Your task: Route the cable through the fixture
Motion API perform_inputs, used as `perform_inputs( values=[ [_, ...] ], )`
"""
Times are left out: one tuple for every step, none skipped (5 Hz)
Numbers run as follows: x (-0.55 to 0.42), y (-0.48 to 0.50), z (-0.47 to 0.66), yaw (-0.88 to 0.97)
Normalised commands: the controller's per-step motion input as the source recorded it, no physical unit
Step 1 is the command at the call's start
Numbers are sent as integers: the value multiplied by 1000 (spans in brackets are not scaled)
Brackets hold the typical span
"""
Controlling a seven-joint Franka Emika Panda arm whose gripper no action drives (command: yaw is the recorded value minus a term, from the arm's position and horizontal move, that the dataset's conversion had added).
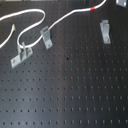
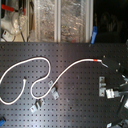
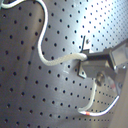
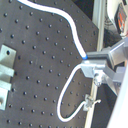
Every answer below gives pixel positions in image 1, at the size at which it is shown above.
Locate right grey metal cable clip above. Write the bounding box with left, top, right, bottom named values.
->
left=100, top=20, right=111, bottom=44

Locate frayed white cord end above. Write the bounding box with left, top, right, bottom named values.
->
left=0, top=24, right=17, bottom=49

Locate white cable with red band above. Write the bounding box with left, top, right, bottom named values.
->
left=0, top=0, right=108, bottom=48

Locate left grey metal cable clip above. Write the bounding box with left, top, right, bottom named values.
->
left=11, top=43, right=33, bottom=68

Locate grey metal cable clip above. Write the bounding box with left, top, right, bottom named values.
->
left=100, top=20, right=111, bottom=44
left=40, top=27, right=53, bottom=49
left=11, top=43, right=33, bottom=68

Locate grey metal clip top corner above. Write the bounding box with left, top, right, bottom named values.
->
left=116, top=0, right=127, bottom=8

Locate middle grey metal cable clip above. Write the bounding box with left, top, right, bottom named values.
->
left=40, top=27, right=53, bottom=49

